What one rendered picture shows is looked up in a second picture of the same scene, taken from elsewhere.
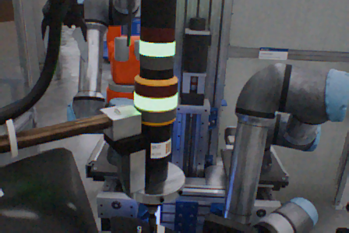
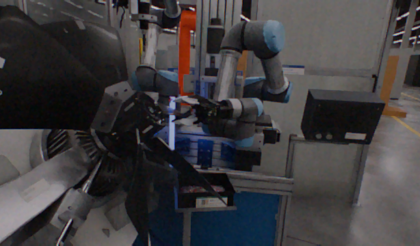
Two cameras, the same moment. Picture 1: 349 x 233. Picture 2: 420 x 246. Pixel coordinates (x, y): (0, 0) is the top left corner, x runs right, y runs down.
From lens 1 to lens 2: 62 cm
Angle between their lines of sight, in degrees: 10
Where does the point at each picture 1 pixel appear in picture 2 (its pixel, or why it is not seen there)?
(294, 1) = (308, 29)
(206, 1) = (221, 9)
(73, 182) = (116, 37)
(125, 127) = not seen: outside the picture
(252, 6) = not seen: hidden behind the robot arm
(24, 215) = (93, 37)
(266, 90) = (232, 33)
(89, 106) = (145, 72)
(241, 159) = (219, 76)
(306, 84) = (254, 26)
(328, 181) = (345, 179)
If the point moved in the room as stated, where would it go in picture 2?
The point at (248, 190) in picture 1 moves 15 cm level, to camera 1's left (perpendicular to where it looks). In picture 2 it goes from (224, 93) to (187, 91)
